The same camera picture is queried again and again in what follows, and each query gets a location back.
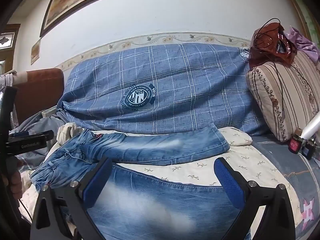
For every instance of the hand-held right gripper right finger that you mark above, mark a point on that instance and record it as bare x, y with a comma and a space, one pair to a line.
228, 182

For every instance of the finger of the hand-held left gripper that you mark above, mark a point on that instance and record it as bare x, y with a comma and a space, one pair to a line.
30, 143

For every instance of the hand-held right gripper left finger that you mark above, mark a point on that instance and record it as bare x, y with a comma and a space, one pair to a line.
97, 182

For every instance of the light blue denim pants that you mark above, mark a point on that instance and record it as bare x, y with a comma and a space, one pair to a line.
155, 145

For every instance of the person's left hand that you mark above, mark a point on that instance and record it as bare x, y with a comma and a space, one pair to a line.
16, 182

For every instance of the grey cloth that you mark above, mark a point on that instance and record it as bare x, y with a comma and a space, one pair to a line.
37, 126

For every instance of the cream leaf-print bed sheet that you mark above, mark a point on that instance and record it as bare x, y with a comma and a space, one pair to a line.
250, 160

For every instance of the brown headboard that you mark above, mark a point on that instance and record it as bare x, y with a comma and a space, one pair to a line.
37, 92

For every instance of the beige box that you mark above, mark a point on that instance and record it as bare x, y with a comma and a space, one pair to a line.
48, 112

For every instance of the blue patterned mattress cover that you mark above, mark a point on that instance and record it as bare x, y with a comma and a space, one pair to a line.
287, 170

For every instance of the wooden glass-pane door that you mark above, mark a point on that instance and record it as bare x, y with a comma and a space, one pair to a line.
10, 40

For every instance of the red label bottle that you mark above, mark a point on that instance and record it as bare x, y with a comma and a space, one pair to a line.
295, 143

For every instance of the dark blue bottle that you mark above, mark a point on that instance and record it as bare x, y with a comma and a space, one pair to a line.
308, 151

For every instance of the white plastic roll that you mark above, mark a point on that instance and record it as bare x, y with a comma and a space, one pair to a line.
312, 127

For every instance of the blue plaid shirt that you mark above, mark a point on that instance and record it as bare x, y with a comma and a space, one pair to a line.
187, 80

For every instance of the striped floral pillow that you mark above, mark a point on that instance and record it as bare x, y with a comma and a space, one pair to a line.
287, 87

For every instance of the reddish-brown garment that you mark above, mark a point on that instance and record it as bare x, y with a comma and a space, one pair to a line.
265, 52

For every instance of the purple cloth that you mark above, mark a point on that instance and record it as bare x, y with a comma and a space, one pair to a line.
305, 45

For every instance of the wooden framed panel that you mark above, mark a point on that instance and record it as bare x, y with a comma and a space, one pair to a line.
300, 10

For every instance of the beige cylindrical post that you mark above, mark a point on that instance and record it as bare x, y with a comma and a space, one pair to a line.
21, 78

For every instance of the small wall picture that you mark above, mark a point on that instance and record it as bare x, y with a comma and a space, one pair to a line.
35, 51

